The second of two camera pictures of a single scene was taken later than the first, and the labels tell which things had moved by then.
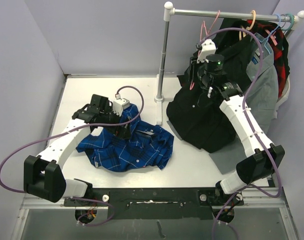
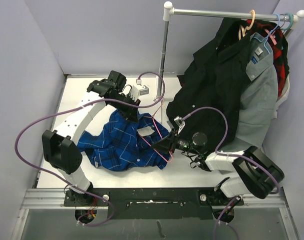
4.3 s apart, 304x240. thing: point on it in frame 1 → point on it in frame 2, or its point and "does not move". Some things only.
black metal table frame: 158,204 does not move
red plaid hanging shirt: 278,42 does not move
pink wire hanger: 204,35 → 160,133
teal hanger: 292,22 does not move
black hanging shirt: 195,115 does not move
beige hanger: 247,28 does not move
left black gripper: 121,132 → 130,114
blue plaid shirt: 147,145 does not move
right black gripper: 194,66 → 167,144
